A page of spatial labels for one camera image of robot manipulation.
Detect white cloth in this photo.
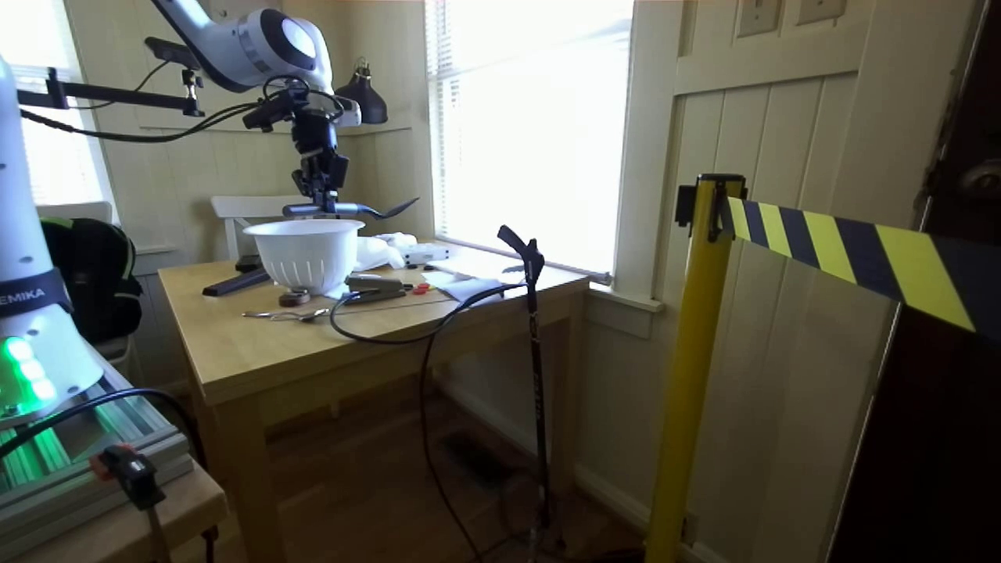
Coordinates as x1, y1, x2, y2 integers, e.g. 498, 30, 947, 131
354, 231, 421, 273

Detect black backpack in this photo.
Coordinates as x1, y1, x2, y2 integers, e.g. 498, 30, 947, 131
41, 217, 145, 346

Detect white wooden chair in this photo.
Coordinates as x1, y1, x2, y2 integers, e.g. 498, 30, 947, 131
210, 194, 315, 260

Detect black flat bar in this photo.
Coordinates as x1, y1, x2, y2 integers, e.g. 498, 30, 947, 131
202, 254, 271, 299

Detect white paper sheets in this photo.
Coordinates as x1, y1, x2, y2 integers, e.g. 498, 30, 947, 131
422, 268, 508, 303

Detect door knob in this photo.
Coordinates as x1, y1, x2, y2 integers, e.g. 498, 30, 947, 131
957, 160, 1001, 198

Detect black lamp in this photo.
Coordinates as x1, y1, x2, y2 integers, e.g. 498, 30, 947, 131
335, 58, 389, 127

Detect window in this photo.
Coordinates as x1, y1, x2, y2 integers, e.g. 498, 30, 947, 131
0, 0, 120, 223
425, 0, 636, 284

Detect yellow black barrier belt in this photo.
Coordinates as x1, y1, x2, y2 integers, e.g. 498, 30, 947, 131
726, 196, 1001, 346

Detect metal spoon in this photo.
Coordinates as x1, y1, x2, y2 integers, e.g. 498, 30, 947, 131
242, 307, 332, 324

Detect yellow barrier post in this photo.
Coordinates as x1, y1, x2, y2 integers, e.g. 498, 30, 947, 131
644, 173, 749, 563

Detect black stand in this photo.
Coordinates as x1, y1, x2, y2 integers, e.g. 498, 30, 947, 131
497, 224, 567, 561

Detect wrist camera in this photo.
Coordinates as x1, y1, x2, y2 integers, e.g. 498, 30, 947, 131
242, 92, 296, 131

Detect dark door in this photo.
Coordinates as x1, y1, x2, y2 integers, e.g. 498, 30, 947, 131
826, 0, 1001, 563

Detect black spatula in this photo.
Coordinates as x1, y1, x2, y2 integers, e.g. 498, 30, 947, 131
282, 197, 420, 222

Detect grey stapler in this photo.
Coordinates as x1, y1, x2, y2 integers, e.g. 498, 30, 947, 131
343, 273, 408, 305

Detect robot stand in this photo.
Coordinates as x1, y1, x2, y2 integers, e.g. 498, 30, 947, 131
0, 356, 229, 563

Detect black cable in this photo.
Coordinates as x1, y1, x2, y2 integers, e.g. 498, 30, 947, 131
0, 388, 206, 472
328, 281, 548, 563

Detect orange black clamp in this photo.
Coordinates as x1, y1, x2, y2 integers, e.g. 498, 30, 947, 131
88, 443, 171, 563

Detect white colander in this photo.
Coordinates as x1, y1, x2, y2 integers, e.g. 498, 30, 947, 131
243, 218, 367, 297

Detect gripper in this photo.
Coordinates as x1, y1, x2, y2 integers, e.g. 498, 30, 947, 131
292, 113, 350, 215

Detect wall switch plate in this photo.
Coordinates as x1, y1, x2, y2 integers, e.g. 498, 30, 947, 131
796, 0, 848, 27
735, 0, 784, 39

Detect camera on mount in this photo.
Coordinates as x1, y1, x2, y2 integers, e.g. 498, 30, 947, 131
16, 37, 207, 119

